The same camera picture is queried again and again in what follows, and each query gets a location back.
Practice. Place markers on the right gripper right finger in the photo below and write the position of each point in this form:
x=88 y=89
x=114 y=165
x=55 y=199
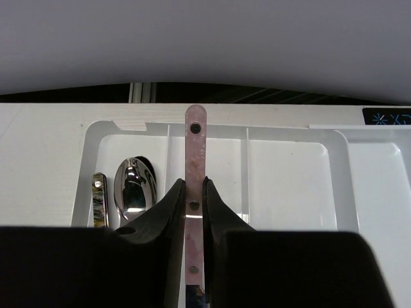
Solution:
x=249 y=268

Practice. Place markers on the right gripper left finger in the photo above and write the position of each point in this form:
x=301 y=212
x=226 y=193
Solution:
x=137 y=265

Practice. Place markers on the pink handled spoon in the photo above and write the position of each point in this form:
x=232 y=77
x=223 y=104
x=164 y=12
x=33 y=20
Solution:
x=135 y=188

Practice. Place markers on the dark handled spoon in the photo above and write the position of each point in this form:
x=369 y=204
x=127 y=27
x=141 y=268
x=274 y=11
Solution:
x=100 y=205

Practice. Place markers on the white divided utensil tray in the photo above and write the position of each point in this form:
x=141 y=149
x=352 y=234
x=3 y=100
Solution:
x=316 y=178

